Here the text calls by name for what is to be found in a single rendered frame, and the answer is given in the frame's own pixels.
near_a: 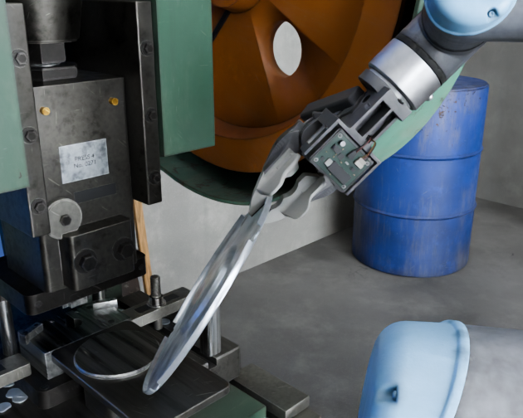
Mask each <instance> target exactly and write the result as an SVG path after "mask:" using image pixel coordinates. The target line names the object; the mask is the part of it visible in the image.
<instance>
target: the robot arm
mask: <svg viewBox="0 0 523 418"><path fill-rule="evenodd" d="M487 41H508V42H523V0H424V4H423V9H422V11H421V12H420V13H419V14H418V15H417V16H416V17H415V18H414V19H413V20H412V21H411V22H410V23H409V24H408V25H407V26H406V27H405V28H404V29H403V30H402V31H401V32H400V33H399V34H398V35H397V36H396V37H395V38H394V39H392V40H391V41H390V42H389V43H388V44H387V45H386V46H385V47H384V48H383V49H382V50H381V51H380V52H379V53H378V54H377V55H376V56H375V57H374V58H373V59H372V60H371V61H370V62H369V69H365V70H364V71H363V73H362V74H361V75H360V76H359V77H358V78H359V81H360V82H361V84H362V85H363V86H364V87H365V89H366V91H365V92H364V91H363V90H362V89H361V88H360V87H359V86H355V87H353V88H350V89H347V90H344V91H341V92H339V93H337V94H334V95H331V96H328V97H325V98H324V99H321V100H317V101H315V102H312V103H309V104H308V105H307V106H306V107H305V108H304V110H303V111H302V112H301V114H300V117H301V118H302V119H303V120H304V121H305V122H304V123H303V122H302V121H301V120H300V119H298V120H297V121H296V123H295V124H294V125H293V126H292V127H290V128H289V129H288V130H286V131H285V132H284V133H282V134H281V135H280V136H279V138H278V139H277V140H276V142H275V143H274V144H273V146H272V148H271V151H270V152H269V155H268V157H267V159H266V161H265V163H264V166H263V168H262V171H261V174H260V176H259V178H258V180H257V184H256V186H255V188H254V190H253V193H252V198H251V201H250V207H249V215H250V216H251V217H253V216H254V215H255V214H256V213H257V212H258V211H259V210H260V209H261V208H262V207H263V206H264V205H265V200H266V198H267V197H270V196H272V195H273V194H274V193H276V192H277V191H278V189H279V188H280V187H281V186H282V184H283V182H284V180H285V178H287V177H291V176H292V175H293V174H294V173H295V172H296V171H297V170H298V169H299V165H298V161H299V160H300V158H301V156H304V157H305V159H306V160H307V161H309V162H310V163H312V164H313V165H314V166H315V169H316V171H317V172H318V173H319V174H317V173H302V174H301V175H300V176H299V177H298V178H297V179H296V183H295V185H294V187H293V188H292V189H291V190H290V191H289V192H287V193H284V194H282V195H281V197H280V199H279V200H278V201H277V202H276V203H275V204H273V205H271V207H270V210H269V212H268V215H267V217H266V220H265V222H264V224H266V223H271V222H274V221H279V220H281V219H283V218H285V217H290V218H292V219H295V220H297V219H300V218H302V217H303V216H304V215H305V214H306V213H307V212H308V210H309V207H310V202H313V201H315V200H318V199H321V198H323V197H327V196H329V195H330V194H331V193H333V192H334V191H336V190H338V191H339V192H343V193H345V194H346V195H347V196H348V195H349V194H350V193H351V192H352V191H353V190H354V189H355V188H356V187H357V186H358V185H359V184H360V183H362V181H363V180H365V178H367V176H368V175H370V174H371V173H372V172H373V170H375V169H376V168H377V167H378V166H379V165H380V164H381V162H380V160H379V159H378V158H377V157H376V156H375V155H374V154H373V151H374V148H375V146H376V142H375V141H376V140H377V139H378V138H379V137H380V136H381V135H382V134H383V133H384V132H385V131H386V130H387V129H388V128H389V127H390V126H391V125H392V124H394V123H395V122H396V121H397V120H400V121H402V122H403V121H404V120H405V119H406V118H407V117H408V116H409V115H410V114H411V113H412V111H411V110H417V109H418V108H419V107H420V106H421V105H422V104H423V103H424V102H425V101H431V100H432V99H433V93H434V92H435V91H436V90H437V89H438V88H439V87H440V86H442V85H443V84H444V82H446V81H447V80H448V79H449V78H450V77H451V76H452V75H453V74H454V73H455V72H456V71H457V70H458V69H460V68H461V67H462V66H463V65H464V64H465V63H466V62H467V61H468V60H469V59H470V58H471V57H472V56H473V55H474V54H475V53H476V52H477V51H478V50H479V49H480V48H481V47H482V46H483V45H484V44H485V43H486V42H487ZM373 143H374V146H373V147H371V145H372V144H373ZM368 169H369V170H368ZM367 170H368V171H367ZM366 171H367V172H366ZM365 172H366V173H365ZM363 174H364V175H363ZM362 175H363V176H362ZM361 176H362V177H361ZM358 179H359V180H358ZM357 180H358V181H357ZM356 181H357V182H356ZM353 184H354V185H353ZM352 185H353V186H352ZM358 418H523V330H520V329H511V328H494V327H485V326H476V325H467V324H463V323H462V322H460V321H457V320H444V321H442V322H440V323H433V322H417V321H399V322H396V323H392V324H390V325H389V326H388V327H386V328H385V329H384V330H383V331H382V332H381V333H380V334H379V336H378V337H377V339H376V341H375V343H374V347H373V350H372V352H371V356H370V359H369V365H368V368H367V372H366V376H365V379H364V386H363V390H362V396H361V400H360V404H359V414H358Z"/></svg>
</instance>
